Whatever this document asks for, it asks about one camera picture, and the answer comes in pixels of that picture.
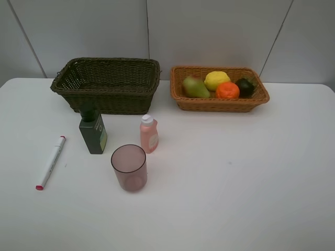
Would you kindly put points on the green red pear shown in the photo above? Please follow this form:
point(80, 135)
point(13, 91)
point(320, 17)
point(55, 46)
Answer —
point(194, 87)

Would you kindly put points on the yellow lemon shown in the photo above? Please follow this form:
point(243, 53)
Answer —
point(214, 79)

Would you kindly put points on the orange mandarin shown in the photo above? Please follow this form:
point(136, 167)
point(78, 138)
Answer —
point(227, 90)

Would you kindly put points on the dark purple mangosteen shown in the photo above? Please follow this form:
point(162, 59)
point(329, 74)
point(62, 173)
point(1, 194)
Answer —
point(246, 88)

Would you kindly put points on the white marker with pink caps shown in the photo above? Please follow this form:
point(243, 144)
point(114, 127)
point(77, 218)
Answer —
point(50, 164)

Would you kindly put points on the pink dish soap bottle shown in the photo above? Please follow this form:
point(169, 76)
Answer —
point(148, 133)

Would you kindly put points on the pink translucent plastic cup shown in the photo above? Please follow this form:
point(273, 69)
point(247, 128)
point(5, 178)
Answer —
point(130, 166)

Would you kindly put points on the dark brown wicker basket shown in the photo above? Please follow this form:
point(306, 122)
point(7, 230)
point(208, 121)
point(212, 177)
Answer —
point(116, 86)

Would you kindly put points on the dark green pump bottle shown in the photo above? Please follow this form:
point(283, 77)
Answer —
point(92, 128)

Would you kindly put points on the orange wicker basket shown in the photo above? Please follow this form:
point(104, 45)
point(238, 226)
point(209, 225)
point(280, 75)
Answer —
point(212, 104)

